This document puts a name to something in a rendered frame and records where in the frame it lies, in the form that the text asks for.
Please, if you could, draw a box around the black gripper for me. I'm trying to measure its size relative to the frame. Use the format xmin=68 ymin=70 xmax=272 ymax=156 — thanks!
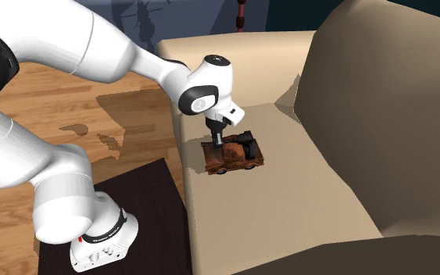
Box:
xmin=205 ymin=116 xmax=233 ymax=148

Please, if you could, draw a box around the brown toy car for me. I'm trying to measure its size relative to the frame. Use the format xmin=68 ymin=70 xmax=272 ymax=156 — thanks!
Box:
xmin=200 ymin=130 xmax=265 ymax=176

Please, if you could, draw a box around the beige sofa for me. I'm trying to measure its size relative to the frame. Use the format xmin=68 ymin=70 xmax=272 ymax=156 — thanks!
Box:
xmin=156 ymin=0 xmax=440 ymax=275

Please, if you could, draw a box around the red turned post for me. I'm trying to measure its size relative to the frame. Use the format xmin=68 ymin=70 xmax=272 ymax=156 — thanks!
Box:
xmin=234 ymin=0 xmax=246 ymax=34

